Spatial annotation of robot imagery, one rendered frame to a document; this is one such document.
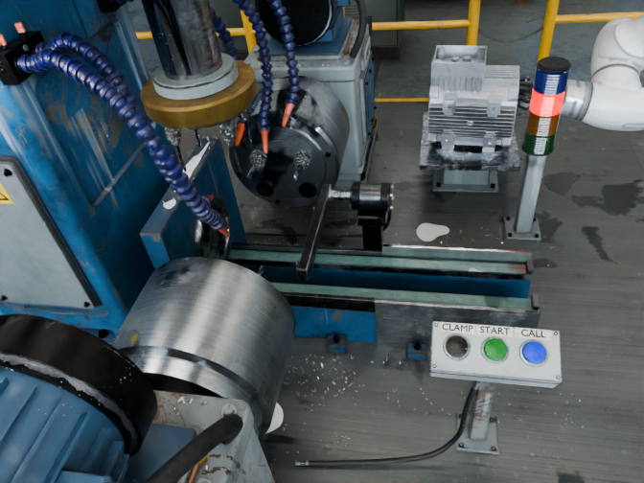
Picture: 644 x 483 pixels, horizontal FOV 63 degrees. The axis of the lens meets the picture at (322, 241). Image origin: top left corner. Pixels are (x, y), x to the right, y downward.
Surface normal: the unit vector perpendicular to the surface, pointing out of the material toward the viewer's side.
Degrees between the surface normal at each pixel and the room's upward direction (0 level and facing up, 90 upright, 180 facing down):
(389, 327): 90
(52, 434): 49
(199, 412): 0
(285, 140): 90
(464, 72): 90
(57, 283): 90
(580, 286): 0
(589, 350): 0
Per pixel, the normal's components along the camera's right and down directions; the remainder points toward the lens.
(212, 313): 0.31, -0.66
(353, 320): -0.18, 0.67
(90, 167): 0.98, 0.04
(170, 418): -0.11, -0.74
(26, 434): 0.55, -0.54
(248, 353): 0.73, -0.40
